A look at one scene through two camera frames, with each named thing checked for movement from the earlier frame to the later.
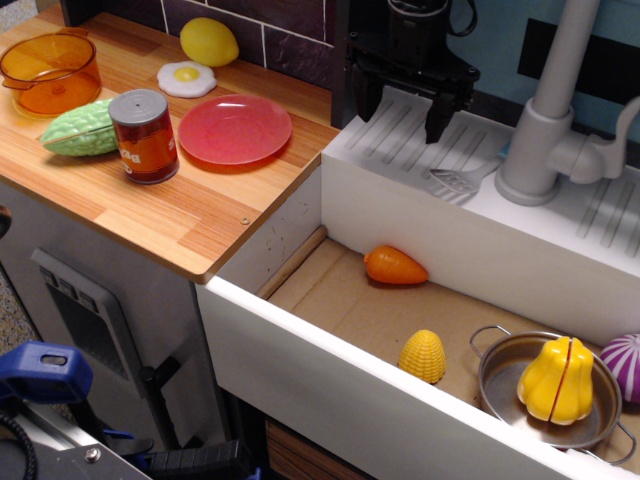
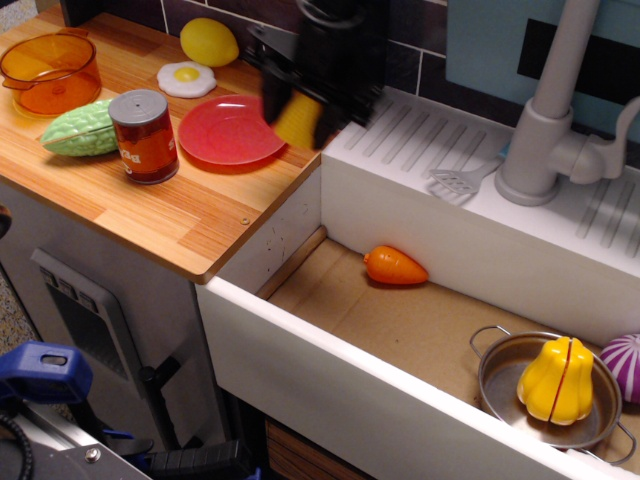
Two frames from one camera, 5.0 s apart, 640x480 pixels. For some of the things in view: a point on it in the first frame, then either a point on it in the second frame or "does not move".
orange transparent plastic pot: [52, 74] does not move
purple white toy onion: [623, 355] does not move
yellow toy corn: [422, 355] to [297, 125]
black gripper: [375, 59] to [344, 62]
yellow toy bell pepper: [555, 383] does not move
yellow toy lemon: [209, 41] does not move
